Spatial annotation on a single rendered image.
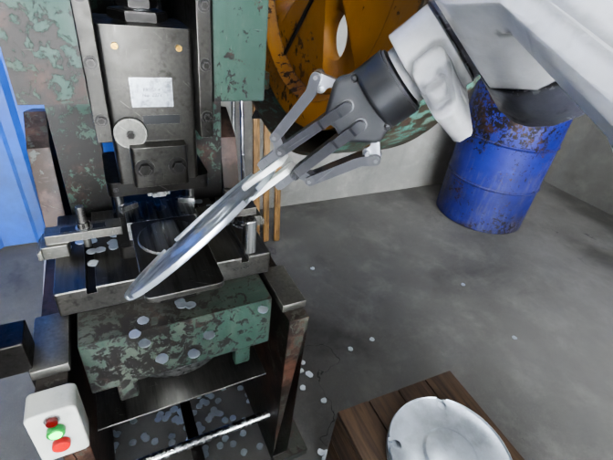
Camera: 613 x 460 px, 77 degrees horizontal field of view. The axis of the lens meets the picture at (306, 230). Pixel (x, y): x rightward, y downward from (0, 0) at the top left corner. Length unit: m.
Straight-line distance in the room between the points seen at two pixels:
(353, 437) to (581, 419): 1.07
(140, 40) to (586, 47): 0.65
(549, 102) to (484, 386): 1.52
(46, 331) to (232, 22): 0.67
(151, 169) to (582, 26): 0.68
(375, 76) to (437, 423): 0.89
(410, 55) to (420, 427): 0.89
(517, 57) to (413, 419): 0.93
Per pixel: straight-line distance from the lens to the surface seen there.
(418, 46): 0.41
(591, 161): 3.82
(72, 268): 0.95
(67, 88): 0.73
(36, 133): 1.21
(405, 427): 1.08
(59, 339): 0.89
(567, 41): 0.24
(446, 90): 0.39
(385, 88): 0.42
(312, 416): 1.49
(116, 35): 0.76
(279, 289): 0.93
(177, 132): 0.81
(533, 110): 0.36
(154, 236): 0.86
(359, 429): 1.08
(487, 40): 0.31
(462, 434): 1.13
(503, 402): 1.78
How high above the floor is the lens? 1.27
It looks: 33 degrees down
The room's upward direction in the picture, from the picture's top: 8 degrees clockwise
